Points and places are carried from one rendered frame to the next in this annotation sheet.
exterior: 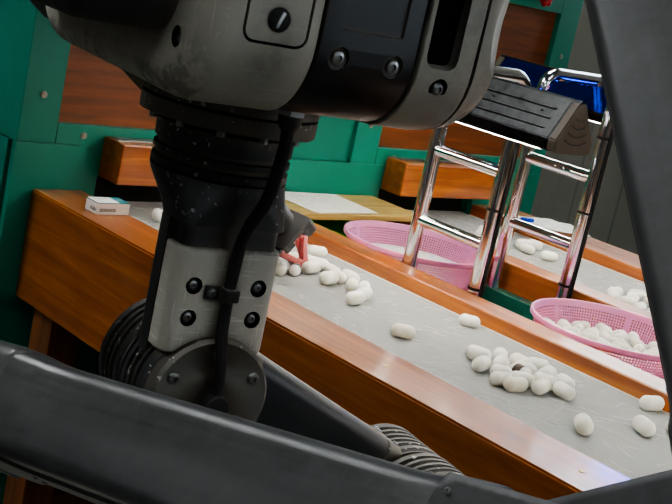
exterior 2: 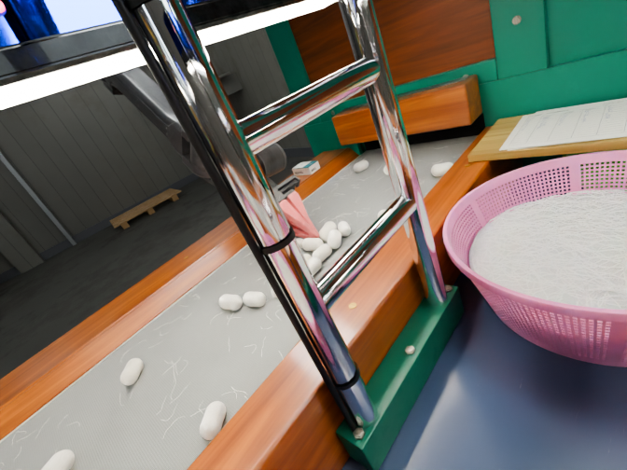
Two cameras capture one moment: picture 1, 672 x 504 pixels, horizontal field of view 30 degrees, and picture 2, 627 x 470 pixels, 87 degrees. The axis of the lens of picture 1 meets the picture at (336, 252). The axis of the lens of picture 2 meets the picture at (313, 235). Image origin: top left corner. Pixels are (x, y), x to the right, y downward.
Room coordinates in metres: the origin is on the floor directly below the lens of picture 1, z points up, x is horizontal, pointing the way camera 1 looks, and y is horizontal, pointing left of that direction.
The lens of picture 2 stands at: (1.99, -0.41, 0.98)
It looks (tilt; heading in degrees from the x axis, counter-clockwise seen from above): 26 degrees down; 98
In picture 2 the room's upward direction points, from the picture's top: 24 degrees counter-clockwise
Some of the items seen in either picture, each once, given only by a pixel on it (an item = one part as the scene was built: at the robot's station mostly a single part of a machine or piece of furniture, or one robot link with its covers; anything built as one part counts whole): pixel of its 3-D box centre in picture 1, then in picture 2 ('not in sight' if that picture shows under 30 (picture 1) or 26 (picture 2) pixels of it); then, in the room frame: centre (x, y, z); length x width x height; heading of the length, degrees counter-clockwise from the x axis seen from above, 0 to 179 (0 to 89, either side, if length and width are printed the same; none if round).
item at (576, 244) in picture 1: (577, 202); not in sight; (2.22, -0.40, 0.90); 0.20 x 0.19 x 0.45; 45
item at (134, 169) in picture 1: (183, 164); (397, 115); (2.16, 0.29, 0.83); 0.30 x 0.06 x 0.07; 135
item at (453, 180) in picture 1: (442, 178); not in sight; (2.64, -0.19, 0.83); 0.30 x 0.06 x 0.07; 135
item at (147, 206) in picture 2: not in sight; (146, 208); (-0.85, 4.40, 0.05); 1.06 x 0.73 x 0.10; 33
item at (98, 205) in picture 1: (107, 205); (305, 168); (1.93, 0.37, 0.77); 0.06 x 0.04 x 0.02; 135
